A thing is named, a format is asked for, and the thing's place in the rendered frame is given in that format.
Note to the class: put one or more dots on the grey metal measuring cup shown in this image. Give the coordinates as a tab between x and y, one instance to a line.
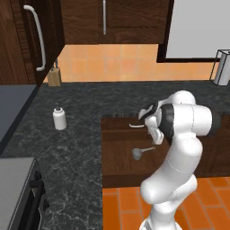
137	154

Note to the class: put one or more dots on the dark wood wall cupboards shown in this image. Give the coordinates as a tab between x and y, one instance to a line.
131	21

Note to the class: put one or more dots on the black cooker knob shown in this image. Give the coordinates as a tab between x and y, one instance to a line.
37	175
45	205

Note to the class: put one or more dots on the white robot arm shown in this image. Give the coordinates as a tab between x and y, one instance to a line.
176	167

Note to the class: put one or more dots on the white bottle with cap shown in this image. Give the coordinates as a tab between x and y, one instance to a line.
60	119

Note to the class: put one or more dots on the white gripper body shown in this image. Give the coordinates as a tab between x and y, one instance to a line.
156	131

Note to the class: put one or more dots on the dark wood tall cupboard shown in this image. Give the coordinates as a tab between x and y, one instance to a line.
15	39

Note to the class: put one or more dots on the dark wood open drawer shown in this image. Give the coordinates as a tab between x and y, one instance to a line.
122	161

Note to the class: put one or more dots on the dark framed window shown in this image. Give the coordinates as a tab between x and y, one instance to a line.
199	28

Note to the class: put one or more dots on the dark wood base cupboards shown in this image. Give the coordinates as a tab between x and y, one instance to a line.
217	149

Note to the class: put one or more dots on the grey steel cooker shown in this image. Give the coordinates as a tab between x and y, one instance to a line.
16	194

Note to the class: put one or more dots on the wooden knife block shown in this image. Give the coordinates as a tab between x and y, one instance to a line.
54	77

